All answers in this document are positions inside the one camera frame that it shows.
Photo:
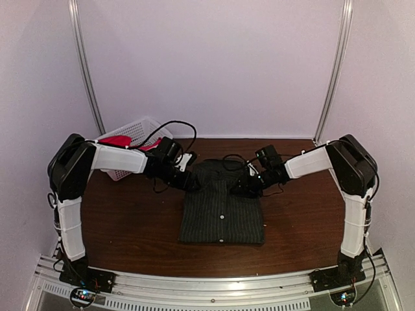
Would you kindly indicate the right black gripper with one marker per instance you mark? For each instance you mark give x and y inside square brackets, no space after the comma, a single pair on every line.
[247,186]

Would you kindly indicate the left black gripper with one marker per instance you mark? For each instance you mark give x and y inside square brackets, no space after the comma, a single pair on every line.
[187,183]

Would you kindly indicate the black pinstriped shirt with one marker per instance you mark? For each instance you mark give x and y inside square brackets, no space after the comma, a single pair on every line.
[214,215]

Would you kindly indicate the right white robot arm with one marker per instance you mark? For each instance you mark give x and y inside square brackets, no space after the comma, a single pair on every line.
[355,171]

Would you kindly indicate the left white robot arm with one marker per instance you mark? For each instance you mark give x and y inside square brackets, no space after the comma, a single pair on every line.
[70,169]

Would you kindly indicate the white plastic laundry basket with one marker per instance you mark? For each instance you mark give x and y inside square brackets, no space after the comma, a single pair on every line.
[139,130]

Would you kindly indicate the red garment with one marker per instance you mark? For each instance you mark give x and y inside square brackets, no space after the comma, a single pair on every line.
[126,143]

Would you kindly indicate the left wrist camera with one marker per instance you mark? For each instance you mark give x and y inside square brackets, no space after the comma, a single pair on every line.
[172,153]

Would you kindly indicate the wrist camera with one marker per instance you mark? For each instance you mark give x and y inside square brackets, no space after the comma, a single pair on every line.
[172,153]
[267,157]

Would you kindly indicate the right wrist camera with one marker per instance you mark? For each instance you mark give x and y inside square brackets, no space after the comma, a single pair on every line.
[267,157]

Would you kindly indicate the right aluminium corner post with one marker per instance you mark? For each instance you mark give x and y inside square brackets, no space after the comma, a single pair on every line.
[342,44]

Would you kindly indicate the aluminium corner post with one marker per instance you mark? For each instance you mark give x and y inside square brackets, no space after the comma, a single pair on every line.
[84,66]
[342,44]

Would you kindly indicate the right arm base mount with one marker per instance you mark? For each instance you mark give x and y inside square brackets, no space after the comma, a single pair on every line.
[343,279]

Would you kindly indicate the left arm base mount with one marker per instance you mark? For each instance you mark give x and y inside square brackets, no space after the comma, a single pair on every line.
[88,282]

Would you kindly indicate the left aluminium corner post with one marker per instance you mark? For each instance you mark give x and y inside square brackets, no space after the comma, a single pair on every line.
[84,66]

